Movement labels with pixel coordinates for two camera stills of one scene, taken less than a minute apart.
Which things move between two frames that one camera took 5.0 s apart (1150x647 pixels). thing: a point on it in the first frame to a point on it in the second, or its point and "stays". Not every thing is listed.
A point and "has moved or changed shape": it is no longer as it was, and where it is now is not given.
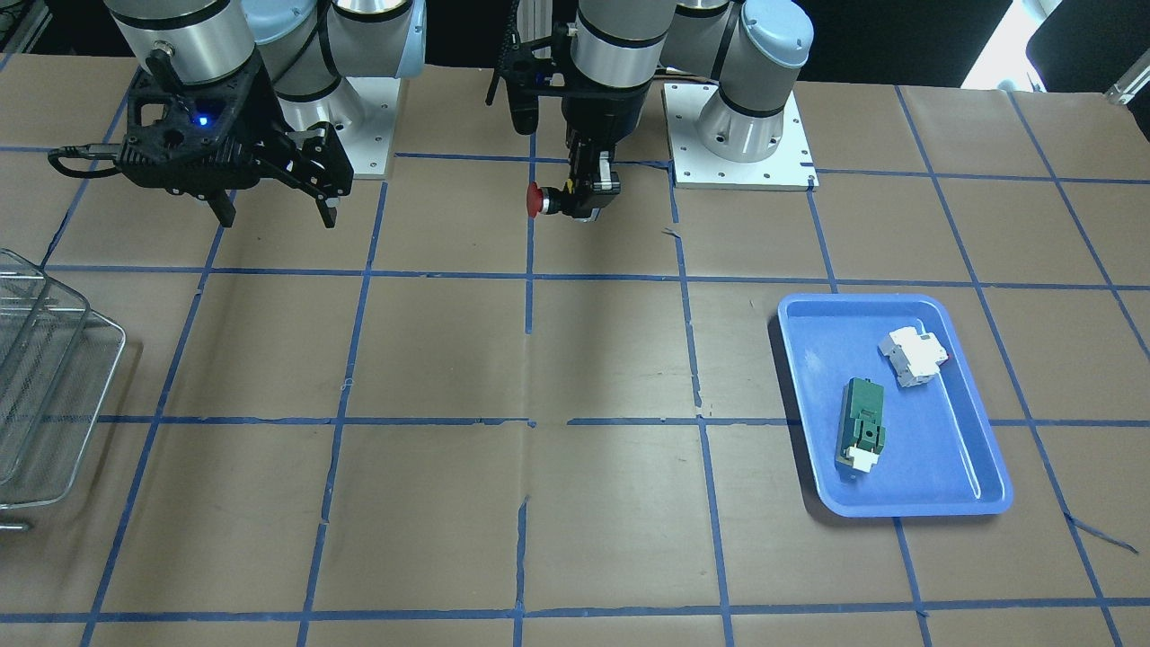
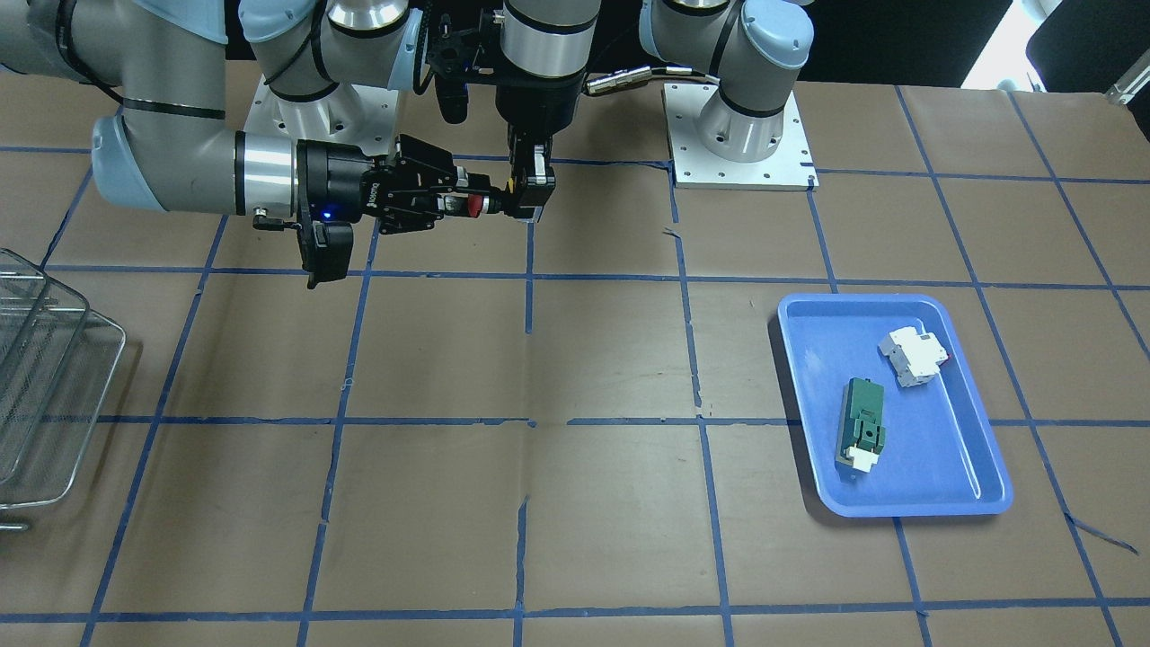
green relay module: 860,437 stays
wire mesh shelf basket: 57,362 stays
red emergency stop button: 544,199 has moved or changed shape
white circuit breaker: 916,356 stays
